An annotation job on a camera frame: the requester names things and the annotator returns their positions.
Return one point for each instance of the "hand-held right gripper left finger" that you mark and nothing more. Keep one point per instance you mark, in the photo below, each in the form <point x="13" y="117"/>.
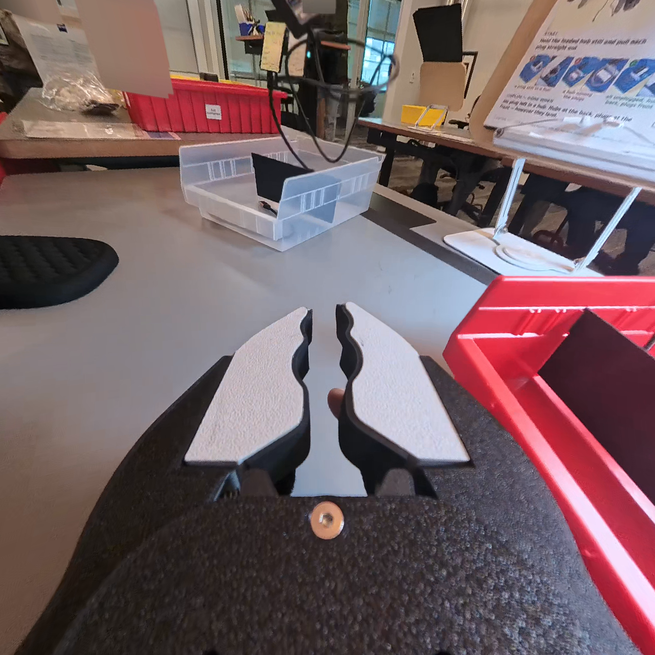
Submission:
<point x="256" y="399"/>

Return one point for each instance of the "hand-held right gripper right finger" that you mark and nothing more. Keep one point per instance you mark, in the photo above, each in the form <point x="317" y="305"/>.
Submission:
<point x="399" y="404"/>

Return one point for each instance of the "red plastic bin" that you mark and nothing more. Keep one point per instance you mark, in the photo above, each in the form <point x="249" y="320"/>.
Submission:
<point x="511" y="358"/>

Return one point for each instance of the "clear plastic bin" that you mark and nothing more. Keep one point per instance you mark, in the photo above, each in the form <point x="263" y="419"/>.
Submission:
<point x="230" y="197"/>

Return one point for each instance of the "person's right hand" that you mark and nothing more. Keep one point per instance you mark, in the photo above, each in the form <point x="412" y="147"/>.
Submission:
<point x="335" y="401"/>

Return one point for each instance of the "instruction sheet on stand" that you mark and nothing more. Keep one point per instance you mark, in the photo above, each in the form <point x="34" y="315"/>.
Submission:
<point x="476" y="243"/>

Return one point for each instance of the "black bin divider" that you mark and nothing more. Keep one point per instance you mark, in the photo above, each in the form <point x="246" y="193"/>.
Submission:
<point x="604" y="389"/>
<point x="274" y="179"/>

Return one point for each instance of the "black textured pad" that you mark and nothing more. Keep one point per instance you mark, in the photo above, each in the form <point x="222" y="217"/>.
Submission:
<point x="46" y="271"/>

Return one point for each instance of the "wooden desk dark legs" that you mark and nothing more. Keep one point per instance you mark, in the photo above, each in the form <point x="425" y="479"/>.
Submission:
<point x="435" y="135"/>

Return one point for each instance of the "yellow bin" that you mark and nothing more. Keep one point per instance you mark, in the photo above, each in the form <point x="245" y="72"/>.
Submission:
<point x="412" y="115"/>

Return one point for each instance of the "ribbed red tote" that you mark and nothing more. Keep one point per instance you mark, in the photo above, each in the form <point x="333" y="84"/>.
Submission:
<point x="174" y="110"/>

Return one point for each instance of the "cardboard sheet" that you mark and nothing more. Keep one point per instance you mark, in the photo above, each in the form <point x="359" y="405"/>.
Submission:
<point x="440" y="84"/>

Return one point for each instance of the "clear document sleeve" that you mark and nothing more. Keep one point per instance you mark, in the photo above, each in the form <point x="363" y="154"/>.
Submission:
<point x="76" y="129"/>

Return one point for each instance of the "clear plastic bag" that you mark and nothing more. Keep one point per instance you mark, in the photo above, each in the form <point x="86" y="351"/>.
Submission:
<point x="76" y="89"/>

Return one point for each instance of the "black panel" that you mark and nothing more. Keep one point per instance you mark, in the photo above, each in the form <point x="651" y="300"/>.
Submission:
<point x="437" y="33"/>

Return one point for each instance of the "white paper sheet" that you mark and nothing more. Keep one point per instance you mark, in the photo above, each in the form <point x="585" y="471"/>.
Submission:
<point x="46" y="46"/>

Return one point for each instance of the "phone on mount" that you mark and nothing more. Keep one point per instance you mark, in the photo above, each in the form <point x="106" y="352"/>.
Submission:
<point x="274" y="48"/>

